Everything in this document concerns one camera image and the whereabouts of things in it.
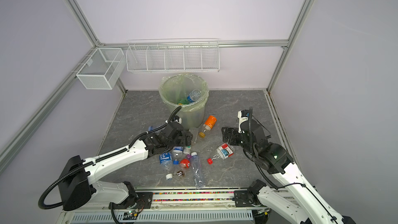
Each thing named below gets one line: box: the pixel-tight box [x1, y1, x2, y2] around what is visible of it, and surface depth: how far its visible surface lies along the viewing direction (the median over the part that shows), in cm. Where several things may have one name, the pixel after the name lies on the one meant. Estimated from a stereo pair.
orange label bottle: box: [198, 115, 218, 139], surface depth 99 cm
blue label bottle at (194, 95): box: [186, 88, 203, 103], surface depth 95 cm
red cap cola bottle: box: [179, 158, 191, 170], surface depth 84 cm
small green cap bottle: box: [182, 145, 192, 155], surface depth 89 cm
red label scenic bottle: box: [207, 143, 235, 165], surface depth 88 cm
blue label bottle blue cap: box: [172, 146, 184, 165], surface depth 86 cm
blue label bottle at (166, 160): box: [159, 151, 174, 180], surface depth 83 cm
